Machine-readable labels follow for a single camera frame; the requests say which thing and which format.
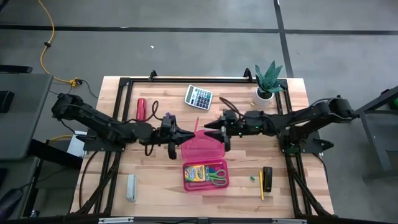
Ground black desk beam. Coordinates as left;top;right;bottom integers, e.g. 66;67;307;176
26;138;85;170

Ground thin black floor cable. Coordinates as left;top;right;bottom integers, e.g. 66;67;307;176
49;78;100;100

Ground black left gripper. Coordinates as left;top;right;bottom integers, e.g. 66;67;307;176
154;114;196;160

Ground green plant in white pot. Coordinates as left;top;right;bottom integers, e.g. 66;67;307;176
252;60;284;108

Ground green handled scissors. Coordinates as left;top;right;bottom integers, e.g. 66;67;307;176
205;167;228;187

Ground yellow power cable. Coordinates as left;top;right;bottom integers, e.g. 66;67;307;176
37;0;83;88
46;134;74;143

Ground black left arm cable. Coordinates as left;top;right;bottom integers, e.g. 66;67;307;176
126;100;162;124

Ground black bottom rail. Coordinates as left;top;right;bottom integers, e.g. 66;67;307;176
0;213;398;224

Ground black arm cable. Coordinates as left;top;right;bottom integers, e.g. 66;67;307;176
126;100;162;124
219;96;246;121

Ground pink transparent pencil case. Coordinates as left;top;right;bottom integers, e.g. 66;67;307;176
181;129;230;192

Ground grey metal cart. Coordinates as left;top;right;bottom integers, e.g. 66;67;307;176
341;85;398;181

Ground black hanging cable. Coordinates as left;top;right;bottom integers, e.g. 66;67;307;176
77;151;101;212
315;153;329;184

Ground black aluminium table frame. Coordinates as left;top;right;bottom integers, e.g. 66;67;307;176
70;68;335;218

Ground yellow green crayon box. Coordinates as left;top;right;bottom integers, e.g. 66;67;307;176
183;164;206;184

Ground black bar beside desk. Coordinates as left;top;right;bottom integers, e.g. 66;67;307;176
0;64;34;75

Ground grey desk calculator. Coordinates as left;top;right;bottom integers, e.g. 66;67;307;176
183;84;214;111

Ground red marker tube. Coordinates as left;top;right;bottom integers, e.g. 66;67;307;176
136;98;147;121

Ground black device on desk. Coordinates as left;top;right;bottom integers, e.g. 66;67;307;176
0;90;16;113

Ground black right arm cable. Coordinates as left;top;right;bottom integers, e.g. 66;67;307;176
219;96;246;121

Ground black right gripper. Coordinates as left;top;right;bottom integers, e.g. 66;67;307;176
204;108;265;152

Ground grey desk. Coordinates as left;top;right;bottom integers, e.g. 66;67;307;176
0;72;54;220

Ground yellow pencil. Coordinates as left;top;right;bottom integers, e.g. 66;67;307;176
259;169;265;201

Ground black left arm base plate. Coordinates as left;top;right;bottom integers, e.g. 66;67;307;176
76;130;128;153

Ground white power box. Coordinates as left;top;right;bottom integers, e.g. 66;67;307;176
67;130;88;158

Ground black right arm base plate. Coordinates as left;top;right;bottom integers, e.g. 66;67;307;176
278;129;335;156

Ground silver rail bracket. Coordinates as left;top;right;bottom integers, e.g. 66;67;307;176
272;218;308;224
98;217;134;224

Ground black stapler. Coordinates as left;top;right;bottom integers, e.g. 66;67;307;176
262;166;274;193

